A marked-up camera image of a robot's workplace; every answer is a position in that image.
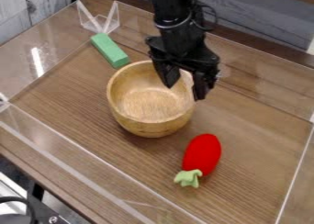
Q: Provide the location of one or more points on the clear acrylic corner bracket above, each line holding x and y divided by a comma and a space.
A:
99, 23

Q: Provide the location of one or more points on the clear acrylic tray walls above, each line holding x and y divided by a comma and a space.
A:
60, 136

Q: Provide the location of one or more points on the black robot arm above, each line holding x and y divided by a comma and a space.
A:
179, 19

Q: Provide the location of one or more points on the black table leg bracket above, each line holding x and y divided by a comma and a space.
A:
46, 215

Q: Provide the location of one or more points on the red plush strawberry toy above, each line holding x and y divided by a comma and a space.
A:
201, 158

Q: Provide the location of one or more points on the green rectangular block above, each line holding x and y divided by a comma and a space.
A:
110, 50

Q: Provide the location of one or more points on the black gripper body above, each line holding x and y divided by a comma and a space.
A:
186, 53

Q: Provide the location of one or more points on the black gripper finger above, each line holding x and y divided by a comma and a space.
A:
167, 71
205, 82

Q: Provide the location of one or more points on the wooden bowl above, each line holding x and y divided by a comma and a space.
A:
148, 109

